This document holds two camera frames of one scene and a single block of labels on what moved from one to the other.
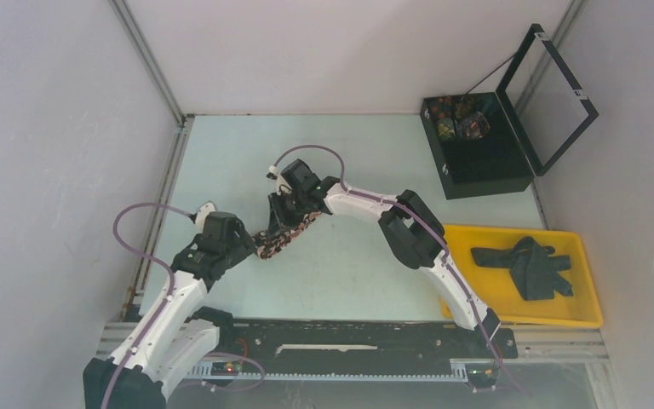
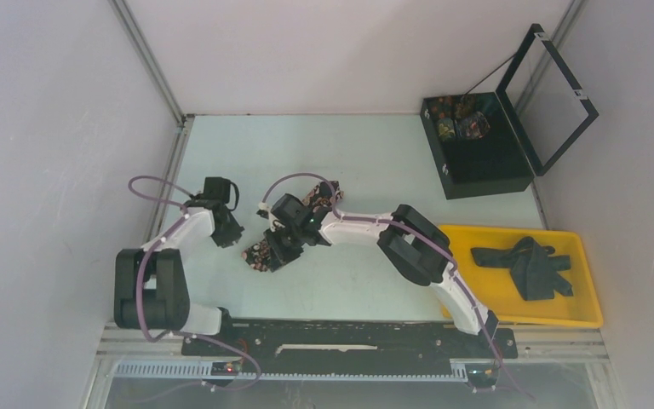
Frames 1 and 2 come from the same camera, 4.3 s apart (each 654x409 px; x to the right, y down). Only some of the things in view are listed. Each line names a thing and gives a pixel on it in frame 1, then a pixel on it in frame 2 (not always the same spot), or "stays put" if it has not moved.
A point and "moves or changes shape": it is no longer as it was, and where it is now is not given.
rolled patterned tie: x=446 y=129 stays put
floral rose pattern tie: x=268 y=242 moves or changes shape
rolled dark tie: x=467 y=105 stays put
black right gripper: x=278 y=216 → x=279 y=256
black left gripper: x=243 y=244 → x=233 y=234
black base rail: x=247 y=347 stays put
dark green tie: x=535 y=265 stays put
